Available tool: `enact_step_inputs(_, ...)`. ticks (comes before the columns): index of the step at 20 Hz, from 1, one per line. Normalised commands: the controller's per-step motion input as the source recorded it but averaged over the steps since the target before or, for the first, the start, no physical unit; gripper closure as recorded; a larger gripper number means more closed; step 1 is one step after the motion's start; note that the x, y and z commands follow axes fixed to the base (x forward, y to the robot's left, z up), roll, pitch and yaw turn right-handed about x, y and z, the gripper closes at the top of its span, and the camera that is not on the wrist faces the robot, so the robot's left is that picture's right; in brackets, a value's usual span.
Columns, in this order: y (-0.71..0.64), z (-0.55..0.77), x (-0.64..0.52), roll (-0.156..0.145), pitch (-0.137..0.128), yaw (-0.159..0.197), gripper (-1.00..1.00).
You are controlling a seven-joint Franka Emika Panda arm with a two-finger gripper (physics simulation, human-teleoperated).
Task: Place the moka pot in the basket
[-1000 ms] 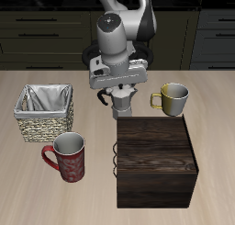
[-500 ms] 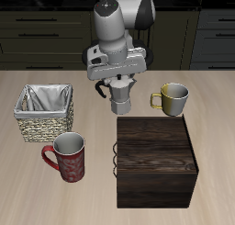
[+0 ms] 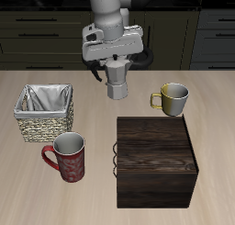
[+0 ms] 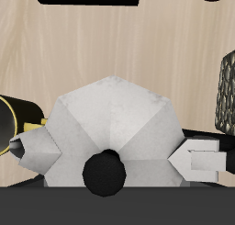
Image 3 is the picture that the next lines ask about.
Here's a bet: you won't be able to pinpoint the woven basket with white liner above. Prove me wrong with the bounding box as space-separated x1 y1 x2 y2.
13 83 75 143

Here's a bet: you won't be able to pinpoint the silver moka pot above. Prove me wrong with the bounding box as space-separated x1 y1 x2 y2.
87 53 133 101

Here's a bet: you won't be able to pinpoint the yellow and white mug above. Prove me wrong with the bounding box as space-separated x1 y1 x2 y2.
149 82 190 118

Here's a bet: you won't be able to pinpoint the dark wooden cabinet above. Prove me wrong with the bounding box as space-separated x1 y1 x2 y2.
112 114 200 209

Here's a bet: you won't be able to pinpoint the red patterned mug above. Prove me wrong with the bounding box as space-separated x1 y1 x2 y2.
40 130 86 184

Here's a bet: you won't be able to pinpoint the dark kitchen cupboards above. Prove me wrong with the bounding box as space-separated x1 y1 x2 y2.
0 7 202 72

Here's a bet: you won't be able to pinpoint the grey drawer unit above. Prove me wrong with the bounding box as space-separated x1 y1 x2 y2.
188 8 235 72

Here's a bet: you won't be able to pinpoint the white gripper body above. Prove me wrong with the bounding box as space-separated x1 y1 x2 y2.
81 25 145 61

